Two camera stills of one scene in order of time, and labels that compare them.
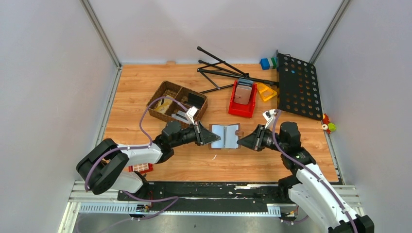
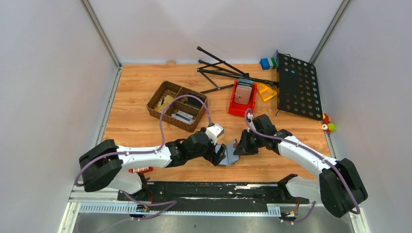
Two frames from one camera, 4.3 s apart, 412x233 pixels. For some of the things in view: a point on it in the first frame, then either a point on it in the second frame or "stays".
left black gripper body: (197, 134) to (214, 157)
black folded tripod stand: (209, 67) stays
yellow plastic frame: (266, 92) stays
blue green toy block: (268, 63) stays
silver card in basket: (180, 115) stays
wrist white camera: (269, 115) to (249, 118)
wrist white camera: (190, 112) to (213, 131)
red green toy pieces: (329, 127) stays
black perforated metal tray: (298, 91) stays
